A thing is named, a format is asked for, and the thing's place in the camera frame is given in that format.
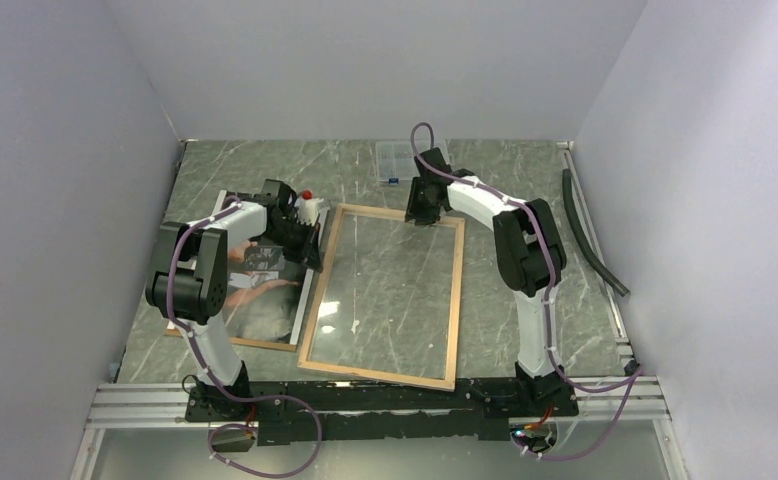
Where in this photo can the aluminium table edge rail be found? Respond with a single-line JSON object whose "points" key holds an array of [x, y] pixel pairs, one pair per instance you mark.
{"points": [[582, 228]]}

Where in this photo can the clear plastic organizer box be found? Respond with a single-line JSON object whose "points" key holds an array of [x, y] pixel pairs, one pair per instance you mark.
{"points": [[394, 161]]}

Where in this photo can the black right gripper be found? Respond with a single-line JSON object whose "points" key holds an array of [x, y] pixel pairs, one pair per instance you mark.
{"points": [[414, 211]]}

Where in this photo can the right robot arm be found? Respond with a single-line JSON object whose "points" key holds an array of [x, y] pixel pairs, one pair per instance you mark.
{"points": [[529, 256]]}

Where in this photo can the clear plastic sheet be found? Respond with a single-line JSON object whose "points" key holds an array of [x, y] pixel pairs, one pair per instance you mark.
{"points": [[382, 298]]}

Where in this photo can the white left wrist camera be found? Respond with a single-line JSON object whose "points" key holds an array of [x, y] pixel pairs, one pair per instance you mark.
{"points": [[309, 207]]}

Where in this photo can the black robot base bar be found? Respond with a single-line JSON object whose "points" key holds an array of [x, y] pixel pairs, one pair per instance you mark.
{"points": [[487, 409]]}

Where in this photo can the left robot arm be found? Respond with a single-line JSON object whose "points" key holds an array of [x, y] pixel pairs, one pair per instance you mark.
{"points": [[187, 275]]}

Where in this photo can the white wooden picture frame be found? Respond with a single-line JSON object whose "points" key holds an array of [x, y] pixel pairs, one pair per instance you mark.
{"points": [[382, 298]]}

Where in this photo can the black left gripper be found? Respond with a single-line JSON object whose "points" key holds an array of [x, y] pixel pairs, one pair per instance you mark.
{"points": [[308, 253]]}

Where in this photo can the aluminium front rail frame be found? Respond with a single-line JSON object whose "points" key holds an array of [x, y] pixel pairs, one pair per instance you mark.
{"points": [[607, 401]]}

